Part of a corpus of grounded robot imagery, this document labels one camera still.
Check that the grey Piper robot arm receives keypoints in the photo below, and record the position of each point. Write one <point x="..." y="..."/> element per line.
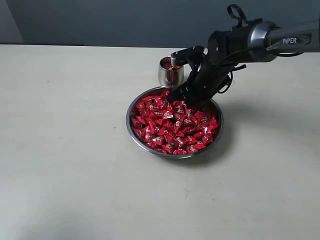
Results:
<point x="259" y="42"/>

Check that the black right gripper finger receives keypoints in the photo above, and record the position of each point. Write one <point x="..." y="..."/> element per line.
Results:
<point x="193" y="103"/>

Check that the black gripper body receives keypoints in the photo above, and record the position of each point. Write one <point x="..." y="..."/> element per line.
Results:
<point x="202" y="84"/>

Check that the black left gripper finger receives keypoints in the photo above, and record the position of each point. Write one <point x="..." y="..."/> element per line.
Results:
<point x="179" y="94"/>

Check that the steel cup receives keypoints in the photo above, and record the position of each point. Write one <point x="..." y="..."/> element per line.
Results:
<point x="163" y="80"/>

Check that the round steel bowl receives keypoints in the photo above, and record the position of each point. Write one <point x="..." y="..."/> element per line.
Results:
<point x="159" y="90"/>

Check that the pile of red candies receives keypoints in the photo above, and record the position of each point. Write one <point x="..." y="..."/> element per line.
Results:
<point x="171" y="127"/>

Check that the red candies in cup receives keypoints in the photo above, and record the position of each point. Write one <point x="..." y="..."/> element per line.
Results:
<point x="171" y="72"/>

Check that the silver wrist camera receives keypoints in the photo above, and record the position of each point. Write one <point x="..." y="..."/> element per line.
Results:
<point x="193" y="56"/>

